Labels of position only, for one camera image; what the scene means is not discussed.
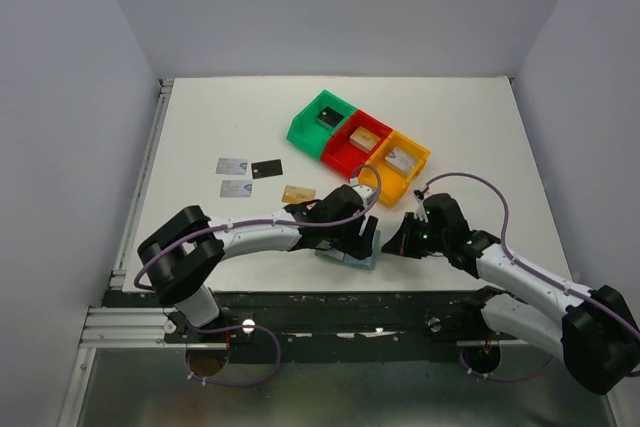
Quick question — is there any grey-green card holder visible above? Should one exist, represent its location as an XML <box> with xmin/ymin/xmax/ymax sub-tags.
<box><xmin>315</xmin><ymin>230</ymin><xmax>380</xmax><ymax>271</ymax></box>

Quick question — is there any yellow plastic bin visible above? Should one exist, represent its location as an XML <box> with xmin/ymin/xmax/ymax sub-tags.
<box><xmin>358</xmin><ymin>130</ymin><xmax>431</xmax><ymax>207</ymax></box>

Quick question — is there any tan card in red bin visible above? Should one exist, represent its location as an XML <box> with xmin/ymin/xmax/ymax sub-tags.
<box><xmin>349</xmin><ymin>126</ymin><xmax>380</xmax><ymax>152</ymax></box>

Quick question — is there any blue card sleeve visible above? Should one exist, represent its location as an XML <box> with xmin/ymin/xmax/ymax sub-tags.
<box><xmin>342</xmin><ymin>231</ymin><xmax>380</xmax><ymax>271</ymax></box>

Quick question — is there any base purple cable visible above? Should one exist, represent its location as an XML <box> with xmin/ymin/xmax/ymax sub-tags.
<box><xmin>187</xmin><ymin>324</ymin><xmax>284</xmax><ymax>388</ymax></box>
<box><xmin>459</xmin><ymin>346</ymin><xmax>556</xmax><ymax>383</ymax></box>

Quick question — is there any aluminium side rail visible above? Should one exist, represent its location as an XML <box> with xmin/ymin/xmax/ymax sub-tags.
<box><xmin>79</xmin><ymin>79</ymin><xmax>174</xmax><ymax>350</ymax></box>

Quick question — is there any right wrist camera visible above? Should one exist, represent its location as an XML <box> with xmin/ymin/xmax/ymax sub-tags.
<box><xmin>413</xmin><ymin>186</ymin><xmax>436</xmax><ymax>221</ymax></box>

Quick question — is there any tan gold credit card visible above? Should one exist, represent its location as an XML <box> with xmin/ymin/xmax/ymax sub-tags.
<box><xmin>282</xmin><ymin>185</ymin><xmax>316</xmax><ymax>204</ymax></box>

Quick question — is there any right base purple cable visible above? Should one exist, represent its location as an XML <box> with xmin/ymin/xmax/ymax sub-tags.
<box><xmin>459</xmin><ymin>346</ymin><xmax>556</xmax><ymax>383</ymax></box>

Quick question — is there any silver VIP credit card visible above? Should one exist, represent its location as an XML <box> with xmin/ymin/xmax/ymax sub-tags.
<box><xmin>215</xmin><ymin>158</ymin><xmax>248</xmax><ymax>175</ymax></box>

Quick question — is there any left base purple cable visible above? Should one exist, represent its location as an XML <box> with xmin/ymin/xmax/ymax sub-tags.
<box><xmin>187</xmin><ymin>324</ymin><xmax>284</xmax><ymax>388</ymax></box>

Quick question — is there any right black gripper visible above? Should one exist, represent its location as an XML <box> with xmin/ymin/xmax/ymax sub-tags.
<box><xmin>383</xmin><ymin>212</ymin><xmax>449</xmax><ymax>259</ymax></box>

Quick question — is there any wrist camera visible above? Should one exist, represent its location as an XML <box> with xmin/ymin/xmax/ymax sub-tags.
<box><xmin>413</xmin><ymin>186</ymin><xmax>436</xmax><ymax>221</ymax></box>
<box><xmin>348</xmin><ymin>177</ymin><xmax>377</xmax><ymax>205</ymax></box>

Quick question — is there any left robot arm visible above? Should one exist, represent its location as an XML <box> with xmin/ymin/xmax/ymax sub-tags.
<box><xmin>134</xmin><ymin>183</ymin><xmax>378</xmax><ymax>342</ymax></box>

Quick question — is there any black credit card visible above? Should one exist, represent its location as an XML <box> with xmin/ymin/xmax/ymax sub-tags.
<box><xmin>251</xmin><ymin>159</ymin><xmax>283</xmax><ymax>180</ymax></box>

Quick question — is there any green plastic bin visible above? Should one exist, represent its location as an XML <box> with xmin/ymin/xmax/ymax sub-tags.
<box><xmin>286</xmin><ymin>90</ymin><xmax>356</xmax><ymax>159</ymax></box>

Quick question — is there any black card in green bin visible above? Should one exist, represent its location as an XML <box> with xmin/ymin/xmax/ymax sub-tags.
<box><xmin>316</xmin><ymin>107</ymin><xmax>344</xmax><ymax>130</ymax></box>

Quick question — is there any white card in yellow bin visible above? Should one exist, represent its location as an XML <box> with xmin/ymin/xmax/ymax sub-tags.
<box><xmin>384</xmin><ymin>147</ymin><xmax>417</xmax><ymax>177</ymax></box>

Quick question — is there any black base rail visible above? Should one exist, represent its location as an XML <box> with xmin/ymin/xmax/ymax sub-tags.
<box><xmin>103</xmin><ymin>287</ymin><xmax>519</xmax><ymax>367</ymax></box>

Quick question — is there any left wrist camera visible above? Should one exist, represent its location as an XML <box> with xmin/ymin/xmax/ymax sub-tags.
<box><xmin>348</xmin><ymin>177</ymin><xmax>377</xmax><ymax>205</ymax></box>

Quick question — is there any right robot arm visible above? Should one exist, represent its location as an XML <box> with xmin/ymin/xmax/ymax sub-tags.
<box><xmin>382</xmin><ymin>193</ymin><xmax>639</xmax><ymax>395</ymax></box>

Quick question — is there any red plastic bin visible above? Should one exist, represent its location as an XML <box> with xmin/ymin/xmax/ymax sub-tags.
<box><xmin>320</xmin><ymin>110</ymin><xmax>392</xmax><ymax>178</ymax></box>

